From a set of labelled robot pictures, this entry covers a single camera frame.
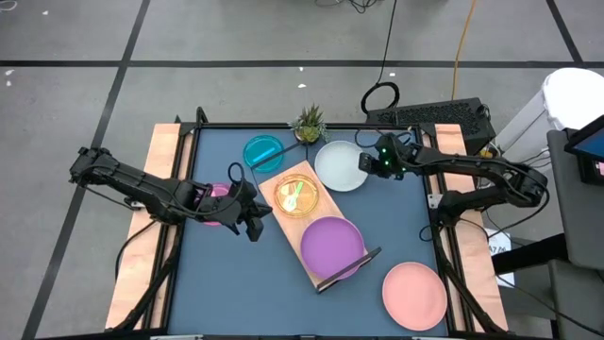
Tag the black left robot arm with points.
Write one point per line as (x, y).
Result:
(141, 189)

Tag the grey cart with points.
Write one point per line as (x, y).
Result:
(580, 222)

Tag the blue-grey table mat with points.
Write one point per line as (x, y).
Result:
(236, 283)

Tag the purple plate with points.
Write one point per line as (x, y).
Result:
(332, 248)

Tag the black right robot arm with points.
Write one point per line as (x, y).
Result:
(472, 165)

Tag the white plate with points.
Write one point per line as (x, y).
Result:
(340, 165)

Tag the blue translucent plate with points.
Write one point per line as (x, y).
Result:
(259, 146)

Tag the wooden shelf with black frames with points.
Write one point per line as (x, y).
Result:
(288, 226)

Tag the black tablet screen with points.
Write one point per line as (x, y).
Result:
(590, 146)

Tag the white paper sheet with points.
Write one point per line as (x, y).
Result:
(500, 248)

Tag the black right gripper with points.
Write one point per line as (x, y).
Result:
(391, 158)

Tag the black computer case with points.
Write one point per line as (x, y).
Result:
(424, 120)

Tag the orange translucent plate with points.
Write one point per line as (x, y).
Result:
(311, 209)

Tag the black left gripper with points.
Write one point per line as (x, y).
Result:
(226, 203)

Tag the pink translucent plate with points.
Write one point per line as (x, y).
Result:
(221, 190)

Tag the salmon pink plate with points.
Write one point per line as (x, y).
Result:
(414, 296)

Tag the white bin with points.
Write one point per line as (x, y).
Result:
(573, 94)

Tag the black aluminium station frame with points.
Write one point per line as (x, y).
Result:
(236, 126)

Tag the succulent plant in pot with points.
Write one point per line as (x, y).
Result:
(309, 127)

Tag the wooden side panel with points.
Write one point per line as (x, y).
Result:
(450, 141)
(137, 264)

